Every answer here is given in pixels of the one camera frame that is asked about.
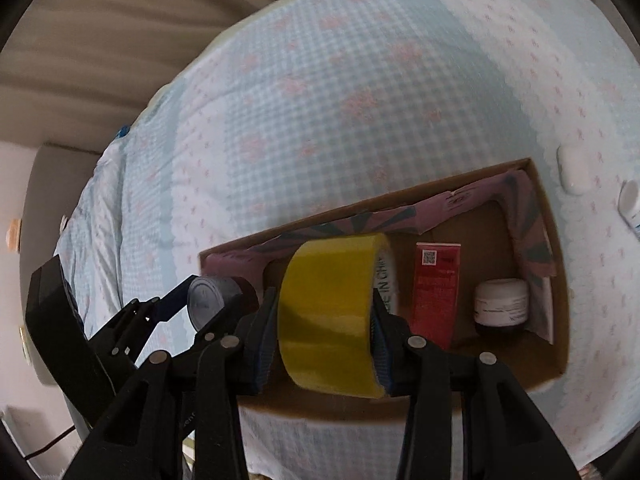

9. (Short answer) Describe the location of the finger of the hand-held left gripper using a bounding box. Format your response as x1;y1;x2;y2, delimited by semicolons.
102;310;167;368
124;275;202;322

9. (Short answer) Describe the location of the light blue blanket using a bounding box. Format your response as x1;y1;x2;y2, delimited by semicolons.
53;149;132;312

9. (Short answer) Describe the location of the dark cable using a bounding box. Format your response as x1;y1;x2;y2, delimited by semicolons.
24;422;77;461

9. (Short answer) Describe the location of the white pill bottle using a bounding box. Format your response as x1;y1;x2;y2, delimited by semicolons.
618;179;640;239

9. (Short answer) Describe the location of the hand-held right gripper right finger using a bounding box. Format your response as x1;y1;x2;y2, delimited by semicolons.
370;297;581;480

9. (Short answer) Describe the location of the yellow tape roll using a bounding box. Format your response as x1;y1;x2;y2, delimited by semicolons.
277;232;401;400

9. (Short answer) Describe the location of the small white case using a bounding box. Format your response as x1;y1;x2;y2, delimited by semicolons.
556;144;595;196

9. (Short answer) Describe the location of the beige curtain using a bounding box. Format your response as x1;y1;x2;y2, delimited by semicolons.
0;0;321;159

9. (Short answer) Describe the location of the cardboard box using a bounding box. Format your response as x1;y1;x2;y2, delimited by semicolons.
199;157;571;417

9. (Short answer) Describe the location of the white cream jar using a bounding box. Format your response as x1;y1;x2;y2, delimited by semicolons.
472;279;530;334

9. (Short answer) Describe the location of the grey round jar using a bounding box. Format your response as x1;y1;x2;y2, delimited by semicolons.
186;275;261;334

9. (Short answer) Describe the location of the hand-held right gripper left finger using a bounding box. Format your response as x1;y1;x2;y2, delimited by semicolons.
65;287;281;480

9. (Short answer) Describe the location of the small red box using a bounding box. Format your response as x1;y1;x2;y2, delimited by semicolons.
410;242;462;350

